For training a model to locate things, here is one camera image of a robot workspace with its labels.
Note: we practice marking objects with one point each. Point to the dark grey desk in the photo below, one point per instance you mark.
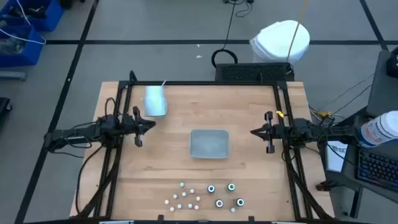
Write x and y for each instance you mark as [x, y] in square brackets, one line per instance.
[349, 165]

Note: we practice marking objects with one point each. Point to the white paper sheet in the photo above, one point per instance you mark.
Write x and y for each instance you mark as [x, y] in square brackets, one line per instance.
[335, 158]

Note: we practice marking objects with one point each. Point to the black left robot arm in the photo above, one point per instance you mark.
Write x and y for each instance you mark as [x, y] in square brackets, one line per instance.
[77, 135]

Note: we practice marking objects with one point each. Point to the black frame bracket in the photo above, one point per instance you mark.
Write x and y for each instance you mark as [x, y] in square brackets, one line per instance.
[160, 218]
[251, 219]

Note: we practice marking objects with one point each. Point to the black mesh computer case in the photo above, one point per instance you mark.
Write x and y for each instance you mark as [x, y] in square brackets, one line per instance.
[248, 73]

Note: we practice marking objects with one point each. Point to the grey plastic bin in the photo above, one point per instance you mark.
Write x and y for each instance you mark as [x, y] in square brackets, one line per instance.
[210, 144]

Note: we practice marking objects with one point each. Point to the large violet food coloring bottle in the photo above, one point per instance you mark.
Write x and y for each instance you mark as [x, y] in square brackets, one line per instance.
[219, 203]

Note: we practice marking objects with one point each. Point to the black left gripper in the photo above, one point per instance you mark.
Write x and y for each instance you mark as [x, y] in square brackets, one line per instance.
[129, 126]

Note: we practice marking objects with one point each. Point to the grey flat panel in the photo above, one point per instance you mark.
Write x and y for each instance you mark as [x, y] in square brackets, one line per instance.
[382, 90]

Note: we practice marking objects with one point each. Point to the large black food coloring bottle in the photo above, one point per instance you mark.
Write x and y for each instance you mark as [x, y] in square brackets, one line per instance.
[239, 202]

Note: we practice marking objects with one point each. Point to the black device on panel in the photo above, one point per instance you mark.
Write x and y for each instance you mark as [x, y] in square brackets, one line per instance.
[393, 62]

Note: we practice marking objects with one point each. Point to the white cylindrical projector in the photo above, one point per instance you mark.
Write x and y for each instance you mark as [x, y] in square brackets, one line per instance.
[155, 102]

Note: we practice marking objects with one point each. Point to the blue plastic storage bin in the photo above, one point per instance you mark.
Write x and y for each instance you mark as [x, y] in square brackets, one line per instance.
[31, 53]
[53, 18]

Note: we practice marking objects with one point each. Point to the large blue food coloring bottle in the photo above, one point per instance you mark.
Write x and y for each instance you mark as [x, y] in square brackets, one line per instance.
[211, 188]

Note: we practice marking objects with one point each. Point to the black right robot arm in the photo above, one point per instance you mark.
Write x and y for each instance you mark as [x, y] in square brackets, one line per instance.
[326, 133]

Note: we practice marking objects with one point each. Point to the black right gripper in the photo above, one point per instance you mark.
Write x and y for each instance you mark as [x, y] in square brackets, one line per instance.
[278, 132]

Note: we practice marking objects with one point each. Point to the black backlit keyboard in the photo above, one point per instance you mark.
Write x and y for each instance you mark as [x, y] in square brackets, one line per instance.
[376, 168]

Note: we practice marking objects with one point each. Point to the white lined trash can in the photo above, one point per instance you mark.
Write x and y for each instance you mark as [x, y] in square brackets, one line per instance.
[280, 40]

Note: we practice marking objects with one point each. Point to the large green food coloring bottle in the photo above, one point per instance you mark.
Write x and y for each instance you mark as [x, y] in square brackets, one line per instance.
[230, 187]

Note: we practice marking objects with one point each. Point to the grey floor bar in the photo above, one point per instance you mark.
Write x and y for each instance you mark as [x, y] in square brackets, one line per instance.
[12, 76]

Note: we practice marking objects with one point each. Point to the white wipes canister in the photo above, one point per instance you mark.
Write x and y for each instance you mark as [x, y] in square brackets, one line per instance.
[377, 129]

